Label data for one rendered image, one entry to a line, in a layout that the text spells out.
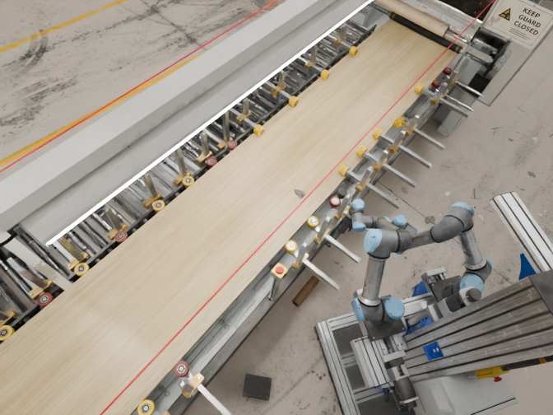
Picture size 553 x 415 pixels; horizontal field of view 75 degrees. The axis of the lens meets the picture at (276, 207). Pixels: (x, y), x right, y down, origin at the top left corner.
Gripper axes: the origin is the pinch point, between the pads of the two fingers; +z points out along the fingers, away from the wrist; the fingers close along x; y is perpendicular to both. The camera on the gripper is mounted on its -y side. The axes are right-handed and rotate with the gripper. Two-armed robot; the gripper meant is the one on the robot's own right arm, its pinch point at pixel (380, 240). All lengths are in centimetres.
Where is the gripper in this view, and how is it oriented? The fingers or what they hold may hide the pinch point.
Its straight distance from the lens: 273.0
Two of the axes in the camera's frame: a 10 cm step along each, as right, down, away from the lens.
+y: 7.7, 5.8, -2.6
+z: -0.9, 5.0, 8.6
